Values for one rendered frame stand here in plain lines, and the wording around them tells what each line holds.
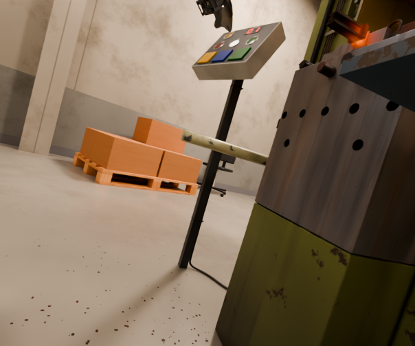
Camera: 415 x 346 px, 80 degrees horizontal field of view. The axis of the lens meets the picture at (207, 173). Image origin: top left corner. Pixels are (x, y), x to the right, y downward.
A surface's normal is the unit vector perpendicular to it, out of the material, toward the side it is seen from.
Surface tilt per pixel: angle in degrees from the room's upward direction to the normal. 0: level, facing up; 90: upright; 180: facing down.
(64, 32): 90
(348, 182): 90
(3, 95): 90
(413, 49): 90
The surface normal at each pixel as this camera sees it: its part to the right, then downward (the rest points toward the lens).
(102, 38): 0.50, 0.21
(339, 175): -0.90, -0.25
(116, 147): 0.71, 0.26
